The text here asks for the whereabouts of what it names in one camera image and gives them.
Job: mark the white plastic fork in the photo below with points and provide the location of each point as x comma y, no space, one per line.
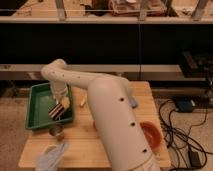
83,101

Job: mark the green plastic tray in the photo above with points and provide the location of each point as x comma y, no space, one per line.
40,102

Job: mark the black power adapter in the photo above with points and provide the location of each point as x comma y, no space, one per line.
194,159

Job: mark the orange plastic bowl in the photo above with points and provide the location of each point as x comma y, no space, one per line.
152,135

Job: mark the white crumpled cloth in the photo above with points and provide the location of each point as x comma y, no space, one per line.
49,160

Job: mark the black equipment on shelf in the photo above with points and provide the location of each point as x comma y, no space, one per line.
196,66

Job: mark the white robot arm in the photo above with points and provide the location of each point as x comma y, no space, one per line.
109,99

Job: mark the green blue toy object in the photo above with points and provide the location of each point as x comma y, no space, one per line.
133,102

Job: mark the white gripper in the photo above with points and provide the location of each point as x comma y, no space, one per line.
59,91

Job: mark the dark box on floor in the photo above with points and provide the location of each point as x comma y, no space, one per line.
184,105

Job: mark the small metal cup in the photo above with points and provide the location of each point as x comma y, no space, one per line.
57,132

